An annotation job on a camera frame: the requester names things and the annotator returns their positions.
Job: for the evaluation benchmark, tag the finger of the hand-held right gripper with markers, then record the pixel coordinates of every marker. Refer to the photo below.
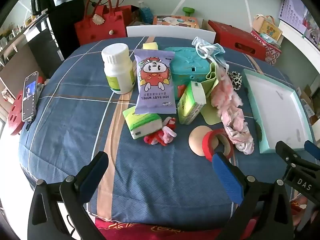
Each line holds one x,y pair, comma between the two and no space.
312,150
287,153

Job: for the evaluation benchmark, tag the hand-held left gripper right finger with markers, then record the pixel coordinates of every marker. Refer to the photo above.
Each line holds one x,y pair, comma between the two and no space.
227,177

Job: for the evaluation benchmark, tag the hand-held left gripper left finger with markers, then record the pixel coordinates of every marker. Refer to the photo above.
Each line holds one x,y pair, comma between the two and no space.
96,170

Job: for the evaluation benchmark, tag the red tape roll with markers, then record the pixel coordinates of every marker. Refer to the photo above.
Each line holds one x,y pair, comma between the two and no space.
208,142

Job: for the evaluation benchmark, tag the teal white tray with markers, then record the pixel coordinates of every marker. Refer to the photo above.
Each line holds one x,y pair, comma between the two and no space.
277,110

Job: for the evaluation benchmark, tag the beige round puff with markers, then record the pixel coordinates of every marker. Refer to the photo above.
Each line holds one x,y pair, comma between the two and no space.
198,140

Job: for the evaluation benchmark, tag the pink floral scrunchie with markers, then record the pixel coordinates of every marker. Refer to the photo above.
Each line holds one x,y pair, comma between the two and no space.
237,130

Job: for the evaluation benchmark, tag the green tissue pack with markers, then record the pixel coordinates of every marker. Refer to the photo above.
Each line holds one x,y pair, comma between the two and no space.
190,105
142,122

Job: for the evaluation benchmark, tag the red pink chenille scrunchie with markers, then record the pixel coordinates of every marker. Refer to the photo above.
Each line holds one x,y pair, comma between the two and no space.
162,135

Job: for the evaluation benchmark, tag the pink white knit towel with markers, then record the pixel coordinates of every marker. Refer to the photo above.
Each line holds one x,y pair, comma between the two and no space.
225,92

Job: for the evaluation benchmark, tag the leopard print scrunchie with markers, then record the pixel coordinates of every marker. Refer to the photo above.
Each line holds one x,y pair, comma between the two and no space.
236,80

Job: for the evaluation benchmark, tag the purple baby wipes pack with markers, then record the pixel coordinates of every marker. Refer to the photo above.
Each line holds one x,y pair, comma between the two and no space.
155,85

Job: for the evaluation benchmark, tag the stacked cardboard boxes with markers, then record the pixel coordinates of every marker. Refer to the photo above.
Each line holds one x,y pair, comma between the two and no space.
308,100

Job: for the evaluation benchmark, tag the smartphone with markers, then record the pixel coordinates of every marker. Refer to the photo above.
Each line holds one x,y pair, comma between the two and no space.
30,95

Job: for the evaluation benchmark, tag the red patterned gift box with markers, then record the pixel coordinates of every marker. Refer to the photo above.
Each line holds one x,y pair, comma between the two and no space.
271,52

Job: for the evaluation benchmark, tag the white pill bottle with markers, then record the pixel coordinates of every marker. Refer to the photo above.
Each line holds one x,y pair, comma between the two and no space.
117,65

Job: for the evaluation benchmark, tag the white desk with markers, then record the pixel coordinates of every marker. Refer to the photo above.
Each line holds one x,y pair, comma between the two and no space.
297,36

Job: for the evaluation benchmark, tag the light blue wipes pack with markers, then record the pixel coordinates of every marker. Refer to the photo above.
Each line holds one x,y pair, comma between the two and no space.
268,38

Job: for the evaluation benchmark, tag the teal wipes box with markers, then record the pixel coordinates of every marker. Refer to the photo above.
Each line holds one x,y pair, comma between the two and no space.
185,65

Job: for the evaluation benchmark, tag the red cardboard box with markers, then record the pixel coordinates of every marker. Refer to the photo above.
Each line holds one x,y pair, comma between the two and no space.
237,40

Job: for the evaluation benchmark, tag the wooden toy case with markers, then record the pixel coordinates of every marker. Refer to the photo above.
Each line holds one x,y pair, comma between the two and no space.
270,28

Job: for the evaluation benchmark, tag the blue face mask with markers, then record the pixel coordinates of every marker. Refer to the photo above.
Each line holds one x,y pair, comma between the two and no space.
210,48

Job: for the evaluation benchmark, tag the black cabinet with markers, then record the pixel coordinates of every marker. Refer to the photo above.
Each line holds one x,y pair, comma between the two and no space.
62,35

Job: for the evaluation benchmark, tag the red tote bag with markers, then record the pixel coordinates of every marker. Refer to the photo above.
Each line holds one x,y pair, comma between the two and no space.
100,30

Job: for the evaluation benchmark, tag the purple dotted board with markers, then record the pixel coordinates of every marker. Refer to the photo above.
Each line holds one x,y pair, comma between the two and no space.
291,7

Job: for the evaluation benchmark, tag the blue bottle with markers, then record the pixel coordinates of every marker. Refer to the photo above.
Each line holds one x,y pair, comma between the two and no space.
145,13

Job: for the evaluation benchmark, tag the orange toy box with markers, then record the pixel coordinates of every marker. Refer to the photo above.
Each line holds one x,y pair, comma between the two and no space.
175,21

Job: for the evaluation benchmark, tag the green toy dumbbell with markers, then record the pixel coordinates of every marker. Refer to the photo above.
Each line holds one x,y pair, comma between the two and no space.
188,11

